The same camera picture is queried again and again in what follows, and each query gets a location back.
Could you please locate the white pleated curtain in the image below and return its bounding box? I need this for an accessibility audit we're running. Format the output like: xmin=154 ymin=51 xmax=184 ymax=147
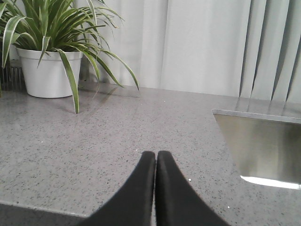
xmin=9 ymin=0 xmax=301 ymax=104

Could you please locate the green spider plant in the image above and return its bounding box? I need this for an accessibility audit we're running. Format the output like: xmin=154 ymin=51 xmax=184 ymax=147
xmin=0 ymin=0 xmax=140 ymax=114

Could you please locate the stainless steel sink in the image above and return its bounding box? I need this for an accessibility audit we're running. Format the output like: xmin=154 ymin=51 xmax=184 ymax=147
xmin=212 ymin=109 xmax=301 ymax=190

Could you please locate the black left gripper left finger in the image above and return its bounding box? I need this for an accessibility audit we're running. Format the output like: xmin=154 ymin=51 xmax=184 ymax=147
xmin=79 ymin=151 xmax=156 ymax=226

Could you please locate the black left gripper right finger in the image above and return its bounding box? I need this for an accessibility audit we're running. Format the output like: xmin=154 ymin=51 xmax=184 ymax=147
xmin=155 ymin=151 xmax=228 ymax=226

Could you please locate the white plant pot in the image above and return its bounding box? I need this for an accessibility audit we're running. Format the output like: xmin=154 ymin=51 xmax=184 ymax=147
xmin=17 ymin=48 xmax=73 ymax=98

